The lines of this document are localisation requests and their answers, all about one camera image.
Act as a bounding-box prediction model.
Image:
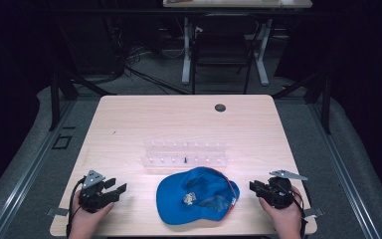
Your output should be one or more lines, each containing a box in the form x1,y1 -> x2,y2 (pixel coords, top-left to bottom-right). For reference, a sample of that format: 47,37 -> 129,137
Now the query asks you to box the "grey table bracket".
45,207 -> 71,218
302,207 -> 325,219

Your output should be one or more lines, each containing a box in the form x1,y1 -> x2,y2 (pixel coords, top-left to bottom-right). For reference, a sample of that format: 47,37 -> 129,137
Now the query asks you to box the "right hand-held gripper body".
260,169 -> 309,210

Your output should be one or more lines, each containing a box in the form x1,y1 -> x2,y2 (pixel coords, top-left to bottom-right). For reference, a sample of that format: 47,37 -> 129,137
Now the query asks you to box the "white-legged desk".
162,0 -> 313,88

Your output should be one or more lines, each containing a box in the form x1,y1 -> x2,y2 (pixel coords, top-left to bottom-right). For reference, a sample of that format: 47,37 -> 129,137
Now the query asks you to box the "blue baseball cap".
155,166 -> 241,226

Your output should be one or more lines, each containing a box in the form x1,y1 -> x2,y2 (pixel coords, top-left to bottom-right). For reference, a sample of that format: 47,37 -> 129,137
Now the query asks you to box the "black metal frame stand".
48,70 -> 117,131
272,71 -> 333,135

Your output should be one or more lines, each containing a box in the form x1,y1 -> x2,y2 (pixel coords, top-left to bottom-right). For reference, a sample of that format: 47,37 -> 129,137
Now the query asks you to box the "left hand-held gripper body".
78,169 -> 120,214

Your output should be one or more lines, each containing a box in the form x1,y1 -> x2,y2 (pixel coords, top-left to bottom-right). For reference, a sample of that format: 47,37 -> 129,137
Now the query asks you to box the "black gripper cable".
65,177 -> 87,239
289,187 -> 309,239

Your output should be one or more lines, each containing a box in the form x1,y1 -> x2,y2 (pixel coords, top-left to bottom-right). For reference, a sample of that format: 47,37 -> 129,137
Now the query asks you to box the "clear acrylic peg rack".
140,139 -> 229,168

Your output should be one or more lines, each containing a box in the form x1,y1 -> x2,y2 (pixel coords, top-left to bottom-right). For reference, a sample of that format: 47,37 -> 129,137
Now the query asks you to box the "black floor cable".
122,64 -> 191,96

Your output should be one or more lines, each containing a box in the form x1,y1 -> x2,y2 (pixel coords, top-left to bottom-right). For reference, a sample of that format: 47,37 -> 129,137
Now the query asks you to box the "person's left hand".
69,191 -> 115,239

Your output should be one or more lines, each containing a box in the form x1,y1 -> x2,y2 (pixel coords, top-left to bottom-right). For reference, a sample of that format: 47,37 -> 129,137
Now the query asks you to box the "black chair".
190,13 -> 261,96

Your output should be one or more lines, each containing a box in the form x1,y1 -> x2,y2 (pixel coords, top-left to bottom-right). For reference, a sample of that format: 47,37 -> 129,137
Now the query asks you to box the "person's right hand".
258,185 -> 304,239

